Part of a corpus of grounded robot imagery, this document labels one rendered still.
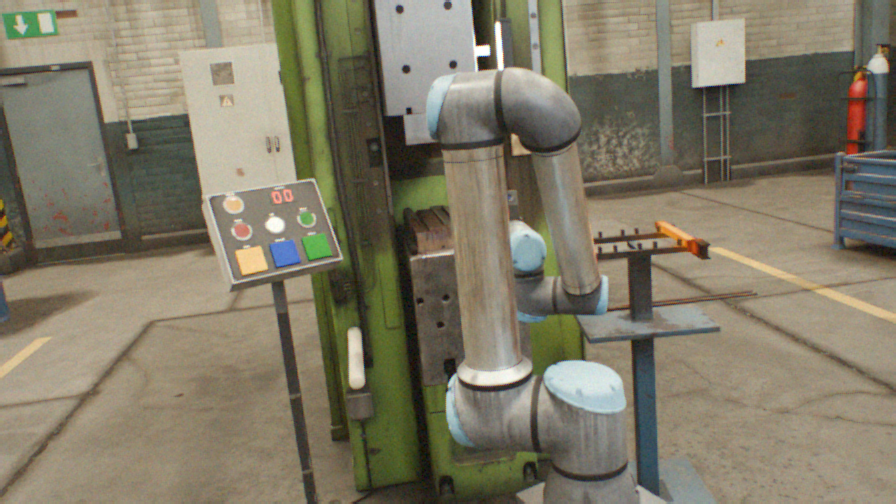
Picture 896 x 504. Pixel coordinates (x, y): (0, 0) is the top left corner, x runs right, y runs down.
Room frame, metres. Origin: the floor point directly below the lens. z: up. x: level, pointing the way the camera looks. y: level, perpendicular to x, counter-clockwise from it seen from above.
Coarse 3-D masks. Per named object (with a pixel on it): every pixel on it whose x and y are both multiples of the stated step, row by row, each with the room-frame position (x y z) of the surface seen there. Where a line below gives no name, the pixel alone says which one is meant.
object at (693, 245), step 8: (656, 224) 2.30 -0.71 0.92; (664, 224) 2.25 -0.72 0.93; (664, 232) 2.21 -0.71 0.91; (672, 232) 2.13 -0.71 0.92; (680, 232) 2.11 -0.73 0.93; (688, 240) 1.97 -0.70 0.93; (696, 240) 1.94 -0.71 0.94; (688, 248) 1.97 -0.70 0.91; (696, 248) 1.94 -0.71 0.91; (704, 248) 1.89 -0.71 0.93; (696, 256) 1.93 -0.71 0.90; (704, 256) 1.88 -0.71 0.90
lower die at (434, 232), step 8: (432, 208) 2.61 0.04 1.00; (448, 208) 2.63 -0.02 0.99; (424, 216) 2.51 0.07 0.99; (432, 216) 2.49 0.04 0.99; (440, 216) 2.42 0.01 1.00; (416, 224) 2.42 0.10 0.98; (424, 224) 2.40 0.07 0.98; (432, 224) 2.33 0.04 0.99; (440, 224) 2.32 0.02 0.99; (416, 232) 2.27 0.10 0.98; (424, 232) 2.26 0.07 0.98; (432, 232) 2.26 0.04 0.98; (440, 232) 2.26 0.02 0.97; (448, 232) 2.27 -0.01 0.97; (416, 240) 2.27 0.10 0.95; (424, 240) 2.26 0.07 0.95; (432, 240) 2.26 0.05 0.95; (440, 240) 2.26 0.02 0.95; (448, 240) 2.26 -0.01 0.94; (424, 248) 2.25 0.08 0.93; (432, 248) 2.26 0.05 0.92; (440, 248) 2.26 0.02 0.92; (448, 248) 2.26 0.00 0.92
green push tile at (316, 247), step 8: (304, 240) 2.05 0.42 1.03; (312, 240) 2.06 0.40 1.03; (320, 240) 2.07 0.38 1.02; (304, 248) 2.04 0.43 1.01; (312, 248) 2.04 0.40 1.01; (320, 248) 2.05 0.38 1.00; (328, 248) 2.06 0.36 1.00; (312, 256) 2.03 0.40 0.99; (320, 256) 2.04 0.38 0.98; (328, 256) 2.05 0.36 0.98
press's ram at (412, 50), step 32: (384, 0) 2.25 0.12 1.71; (416, 0) 2.26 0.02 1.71; (448, 0) 2.27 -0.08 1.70; (384, 32) 2.25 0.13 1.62; (416, 32) 2.26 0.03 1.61; (448, 32) 2.27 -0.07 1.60; (384, 64) 2.25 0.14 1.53; (416, 64) 2.26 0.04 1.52; (448, 64) 2.27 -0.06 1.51; (384, 96) 2.28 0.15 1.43; (416, 96) 2.26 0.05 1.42
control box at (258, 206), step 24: (240, 192) 2.06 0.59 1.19; (264, 192) 2.09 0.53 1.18; (288, 192) 2.12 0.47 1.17; (312, 192) 2.16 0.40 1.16; (216, 216) 1.99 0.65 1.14; (240, 216) 2.02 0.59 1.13; (264, 216) 2.05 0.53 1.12; (288, 216) 2.08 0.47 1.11; (216, 240) 1.97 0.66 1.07; (240, 240) 1.97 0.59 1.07; (264, 240) 2.00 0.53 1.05; (312, 264) 2.02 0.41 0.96; (336, 264) 2.10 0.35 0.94; (240, 288) 1.95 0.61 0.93
